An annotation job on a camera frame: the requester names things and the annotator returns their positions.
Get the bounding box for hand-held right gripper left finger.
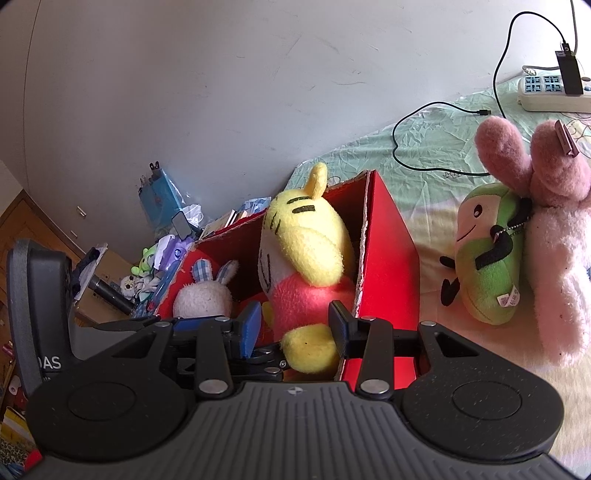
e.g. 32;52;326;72
95;305;263;400

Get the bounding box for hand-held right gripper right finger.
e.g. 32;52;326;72
328;300;504;400

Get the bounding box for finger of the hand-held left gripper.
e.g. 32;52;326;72
233;344;291;377
92;318;201;346

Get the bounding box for red cardboard box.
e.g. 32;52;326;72
154;170;421;391

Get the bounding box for yellow tiger plush toy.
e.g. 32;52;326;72
257;161;356;374

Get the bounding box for pink rabbit plush toy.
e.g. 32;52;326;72
475;115;591;367

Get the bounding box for small white rabbit plush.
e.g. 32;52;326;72
173;258;240;319

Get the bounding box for dark cloth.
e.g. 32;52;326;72
76;244;109;301

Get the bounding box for black cylinder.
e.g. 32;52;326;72
88;275;137;315

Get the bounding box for purple wipes packet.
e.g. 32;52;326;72
157;234;192;268

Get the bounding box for small green frog toy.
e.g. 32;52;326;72
131;247;158;276

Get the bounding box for wooden door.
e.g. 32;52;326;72
0;189;132;326

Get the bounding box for black phone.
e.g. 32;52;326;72
171;212;192;240

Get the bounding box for colourful boxes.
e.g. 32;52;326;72
0;342;43;467

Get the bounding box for stack of books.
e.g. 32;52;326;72
203;209;250;238

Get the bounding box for blue patterned packet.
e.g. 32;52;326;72
238;197;272;217

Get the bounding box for blue plastic bag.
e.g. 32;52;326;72
137;161;185;234

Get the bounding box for green bean plush toy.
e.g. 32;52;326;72
438;182;532;326

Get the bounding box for pink hair clip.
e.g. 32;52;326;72
554;119;581;158

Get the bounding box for white power strip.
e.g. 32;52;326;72
517;65;591;113

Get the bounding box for black power adapter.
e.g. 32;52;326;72
554;41;583;97

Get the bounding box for black charging cable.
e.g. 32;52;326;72
392;11;583;178

